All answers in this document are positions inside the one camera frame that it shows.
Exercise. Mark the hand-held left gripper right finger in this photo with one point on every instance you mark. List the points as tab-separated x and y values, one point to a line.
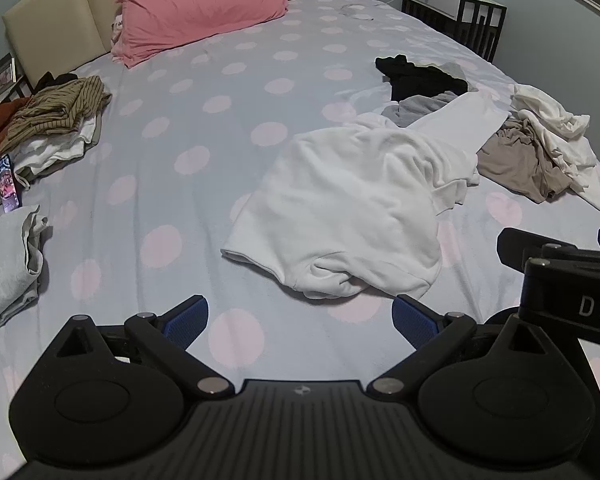
415	322

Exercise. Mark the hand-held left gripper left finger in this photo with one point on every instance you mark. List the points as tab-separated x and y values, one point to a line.
187	317

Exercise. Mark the white sweatshirt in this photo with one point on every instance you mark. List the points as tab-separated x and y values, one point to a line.
340	200

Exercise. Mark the taupe garment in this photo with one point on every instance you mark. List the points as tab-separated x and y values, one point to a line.
515	160

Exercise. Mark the crumpled white shirt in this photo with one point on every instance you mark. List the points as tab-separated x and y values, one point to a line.
555	120

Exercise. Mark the grey pink-dotted bed sheet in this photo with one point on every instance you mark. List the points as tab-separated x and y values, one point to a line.
205	160

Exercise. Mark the grey garment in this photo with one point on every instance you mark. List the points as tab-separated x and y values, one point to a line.
420	107

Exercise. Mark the folded light grey sweatshirt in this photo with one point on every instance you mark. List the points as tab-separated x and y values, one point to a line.
5	260

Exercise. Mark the black garment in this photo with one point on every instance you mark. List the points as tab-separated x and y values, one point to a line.
420	82

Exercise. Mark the white garment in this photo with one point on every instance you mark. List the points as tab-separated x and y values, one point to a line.
55	152

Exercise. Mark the smartphone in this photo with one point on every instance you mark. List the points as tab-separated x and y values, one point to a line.
7	185

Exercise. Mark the dark nightstand with white top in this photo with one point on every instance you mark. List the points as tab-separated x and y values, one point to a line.
480	25

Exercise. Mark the olive striped shirt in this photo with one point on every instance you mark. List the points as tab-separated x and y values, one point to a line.
55	105

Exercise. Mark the dark cloth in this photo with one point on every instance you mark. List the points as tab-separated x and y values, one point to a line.
50	81

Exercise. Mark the pink pillow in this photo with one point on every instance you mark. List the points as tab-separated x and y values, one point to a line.
195	10

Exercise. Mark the beige padded headboard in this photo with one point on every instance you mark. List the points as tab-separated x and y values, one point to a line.
45	25

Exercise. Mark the picture frame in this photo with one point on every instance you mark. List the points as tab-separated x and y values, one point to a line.
2	75

